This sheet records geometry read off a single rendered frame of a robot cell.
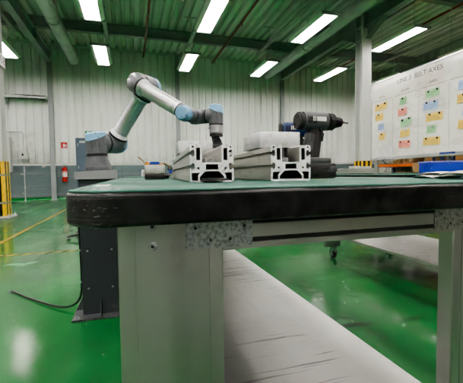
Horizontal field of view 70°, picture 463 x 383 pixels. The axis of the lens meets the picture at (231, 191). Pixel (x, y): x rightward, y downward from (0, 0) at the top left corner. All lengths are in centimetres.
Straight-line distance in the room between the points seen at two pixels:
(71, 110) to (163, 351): 1240
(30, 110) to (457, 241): 1278
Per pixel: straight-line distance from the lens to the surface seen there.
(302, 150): 83
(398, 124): 449
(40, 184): 1283
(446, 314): 86
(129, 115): 209
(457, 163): 320
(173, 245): 52
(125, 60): 1314
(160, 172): 139
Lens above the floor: 80
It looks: 3 degrees down
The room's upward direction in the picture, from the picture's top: 1 degrees counter-clockwise
